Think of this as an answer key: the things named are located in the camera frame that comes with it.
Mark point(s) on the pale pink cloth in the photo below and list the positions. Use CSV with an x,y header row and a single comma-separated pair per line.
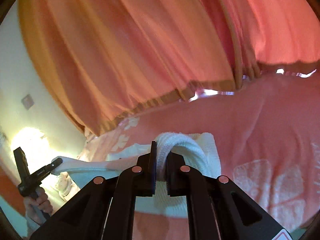
x,y
63,183

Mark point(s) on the white knitted garment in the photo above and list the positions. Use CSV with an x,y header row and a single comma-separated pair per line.
x,y
190,152

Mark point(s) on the wall switch plate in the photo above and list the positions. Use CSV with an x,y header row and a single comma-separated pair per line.
x,y
27,101

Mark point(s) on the person's left hand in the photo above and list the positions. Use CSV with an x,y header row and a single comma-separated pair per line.
x,y
41,202

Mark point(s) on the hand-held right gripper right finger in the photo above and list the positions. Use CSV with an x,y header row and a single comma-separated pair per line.
x,y
172,162

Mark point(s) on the person's left forearm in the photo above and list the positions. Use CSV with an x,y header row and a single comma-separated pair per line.
x,y
31,226

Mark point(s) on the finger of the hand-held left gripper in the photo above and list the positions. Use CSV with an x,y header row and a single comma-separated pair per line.
x,y
51,165

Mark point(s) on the pink blanket with white print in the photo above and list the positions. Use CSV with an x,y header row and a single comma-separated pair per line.
x,y
250,120

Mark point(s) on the orange curtain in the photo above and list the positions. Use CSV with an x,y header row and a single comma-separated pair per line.
x,y
125,50
270,20

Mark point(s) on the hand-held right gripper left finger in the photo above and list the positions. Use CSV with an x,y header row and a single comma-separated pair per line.
x,y
153,155

